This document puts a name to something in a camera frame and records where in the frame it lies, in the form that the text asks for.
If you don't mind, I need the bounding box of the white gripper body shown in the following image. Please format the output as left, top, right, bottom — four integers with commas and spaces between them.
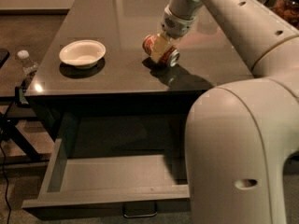
161, 7, 195, 39

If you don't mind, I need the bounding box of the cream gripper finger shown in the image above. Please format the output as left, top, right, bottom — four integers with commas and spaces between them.
150, 32, 172, 63

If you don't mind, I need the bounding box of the red coke can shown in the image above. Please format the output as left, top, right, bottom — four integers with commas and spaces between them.
142, 35, 179, 67

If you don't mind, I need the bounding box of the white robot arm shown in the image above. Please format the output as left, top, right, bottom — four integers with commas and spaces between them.
152, 0, 299, 224

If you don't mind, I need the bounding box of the open grey top drawer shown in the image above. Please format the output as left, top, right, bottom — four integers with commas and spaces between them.
22, 113, 190, 220

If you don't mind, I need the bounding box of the grey cabinet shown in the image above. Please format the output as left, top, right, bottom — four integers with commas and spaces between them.
26, 0, 251, 138

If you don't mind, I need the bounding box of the white paper bowl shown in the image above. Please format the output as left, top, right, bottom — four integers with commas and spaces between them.
59, 40, 106, 69

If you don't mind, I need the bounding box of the glass jar of snacks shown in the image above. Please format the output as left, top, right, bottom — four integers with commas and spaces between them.
273, 0, 299, 30

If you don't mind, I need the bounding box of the clear plastic water bottle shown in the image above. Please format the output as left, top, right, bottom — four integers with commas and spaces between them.
17, 49, 38, 77

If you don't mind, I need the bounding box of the black side table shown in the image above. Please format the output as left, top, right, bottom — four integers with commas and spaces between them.
1, 49, 52, 163

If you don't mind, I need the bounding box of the metal drawer handle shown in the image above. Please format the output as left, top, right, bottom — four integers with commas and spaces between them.
122, 202, 158, 218

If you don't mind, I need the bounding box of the black cable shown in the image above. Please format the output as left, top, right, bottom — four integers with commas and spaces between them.
0, 140, 13, 224

